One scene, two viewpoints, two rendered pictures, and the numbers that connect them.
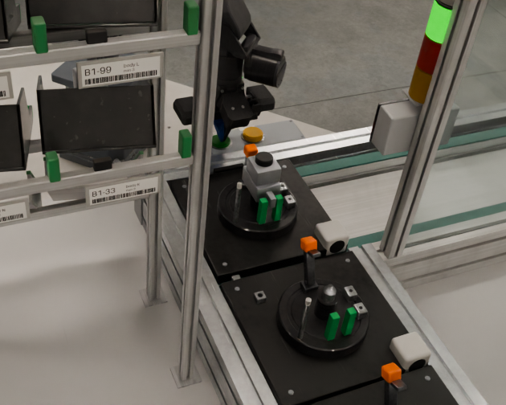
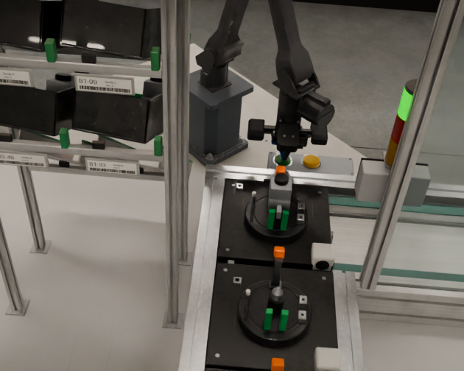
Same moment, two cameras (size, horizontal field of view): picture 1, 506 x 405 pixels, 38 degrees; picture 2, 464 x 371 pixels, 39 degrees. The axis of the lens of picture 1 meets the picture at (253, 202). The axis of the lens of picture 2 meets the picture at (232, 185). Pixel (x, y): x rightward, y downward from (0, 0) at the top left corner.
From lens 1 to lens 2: 0.43 m
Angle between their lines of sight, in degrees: 21
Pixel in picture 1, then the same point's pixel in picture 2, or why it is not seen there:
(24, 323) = (89, 247)
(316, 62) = not seen: outside the picture
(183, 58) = (371, 92)
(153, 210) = (180, 193)
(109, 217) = not seen: hidden behind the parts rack
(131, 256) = not seen: hidden behind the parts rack
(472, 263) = (452, 320)
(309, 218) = (314, 237)
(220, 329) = (197, 294)
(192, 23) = (153, 62)
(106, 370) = (122, 297)
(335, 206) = (352, 235)
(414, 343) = (331, 357)
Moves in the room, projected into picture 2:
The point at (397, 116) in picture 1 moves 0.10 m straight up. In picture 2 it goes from (369, 171) to (381, 126)
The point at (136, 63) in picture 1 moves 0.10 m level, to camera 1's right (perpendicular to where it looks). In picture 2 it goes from (114, 82) to (170, 106)
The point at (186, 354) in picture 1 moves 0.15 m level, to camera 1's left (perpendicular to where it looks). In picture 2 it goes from (169, 304) to (110, 271)
